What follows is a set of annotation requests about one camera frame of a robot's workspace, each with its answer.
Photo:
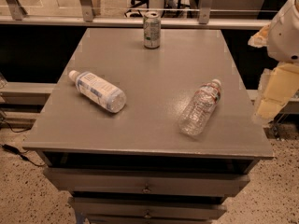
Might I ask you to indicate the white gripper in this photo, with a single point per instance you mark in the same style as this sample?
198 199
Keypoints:
285 34

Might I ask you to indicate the clear water bottle red label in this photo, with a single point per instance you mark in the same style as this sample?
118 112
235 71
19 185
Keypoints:
196 114

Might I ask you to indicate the white labelled plastic bottle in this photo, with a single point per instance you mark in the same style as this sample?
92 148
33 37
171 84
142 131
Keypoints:
100 91

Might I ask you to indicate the grey drawer cabinet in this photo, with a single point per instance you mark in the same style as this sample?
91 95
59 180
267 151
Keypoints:
74 133

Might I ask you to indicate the upper grey drawer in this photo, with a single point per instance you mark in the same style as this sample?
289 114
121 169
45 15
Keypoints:
135 182

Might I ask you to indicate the grey drawer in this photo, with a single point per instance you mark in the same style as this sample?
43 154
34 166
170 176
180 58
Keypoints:
146 209
135 182

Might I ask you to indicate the lower grey drawer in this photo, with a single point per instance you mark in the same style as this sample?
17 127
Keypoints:
146 209

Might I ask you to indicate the metal railing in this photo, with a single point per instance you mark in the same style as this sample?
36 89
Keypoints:
213 14

